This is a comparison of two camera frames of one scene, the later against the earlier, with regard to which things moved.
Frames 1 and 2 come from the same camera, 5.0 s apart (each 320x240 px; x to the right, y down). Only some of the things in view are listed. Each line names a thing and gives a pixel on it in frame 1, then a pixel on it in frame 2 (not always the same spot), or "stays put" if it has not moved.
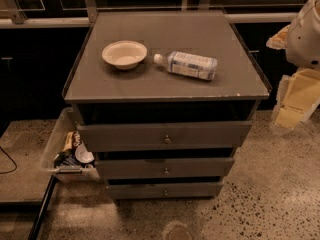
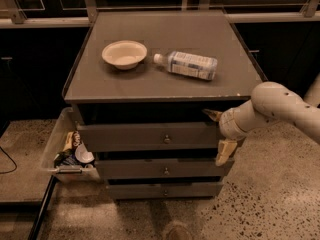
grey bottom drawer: [165, 190] stays put
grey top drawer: [165, 136] stays put
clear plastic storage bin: [66, 154] stays put
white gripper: [305, 39] → [227, 124]
